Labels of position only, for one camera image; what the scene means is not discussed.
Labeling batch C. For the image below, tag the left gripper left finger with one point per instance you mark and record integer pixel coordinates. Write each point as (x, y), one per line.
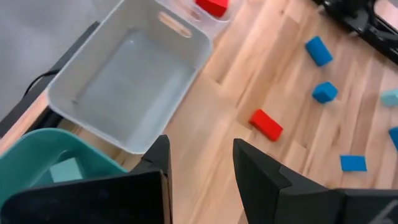
(93, 202)

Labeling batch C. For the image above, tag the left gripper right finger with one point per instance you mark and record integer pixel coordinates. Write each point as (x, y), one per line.
(280, 202)

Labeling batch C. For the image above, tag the long teal block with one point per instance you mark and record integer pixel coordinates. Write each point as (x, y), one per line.
(66, 170)

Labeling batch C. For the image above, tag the red rectangular block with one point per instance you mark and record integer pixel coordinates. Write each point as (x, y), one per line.
(265, 125)
(213, 6)

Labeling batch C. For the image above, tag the blue triangular block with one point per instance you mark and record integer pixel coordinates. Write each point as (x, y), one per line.
(353, 163)

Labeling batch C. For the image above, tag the blue cube block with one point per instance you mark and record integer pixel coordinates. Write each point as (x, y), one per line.
(325, 92)

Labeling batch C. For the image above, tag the teal cube block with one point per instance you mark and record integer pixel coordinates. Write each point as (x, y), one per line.
(390, 98)

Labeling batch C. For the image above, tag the blue cylinder block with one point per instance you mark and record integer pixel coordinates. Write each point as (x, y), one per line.
(318, 51)

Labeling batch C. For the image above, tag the teal plastic bin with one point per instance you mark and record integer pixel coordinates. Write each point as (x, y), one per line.
(28, 149)

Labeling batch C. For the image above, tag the white plastic bin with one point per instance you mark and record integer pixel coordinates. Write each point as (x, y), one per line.
(124, 87)

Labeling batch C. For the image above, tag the clear plastic bin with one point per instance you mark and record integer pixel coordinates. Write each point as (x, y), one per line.
(224, 26)

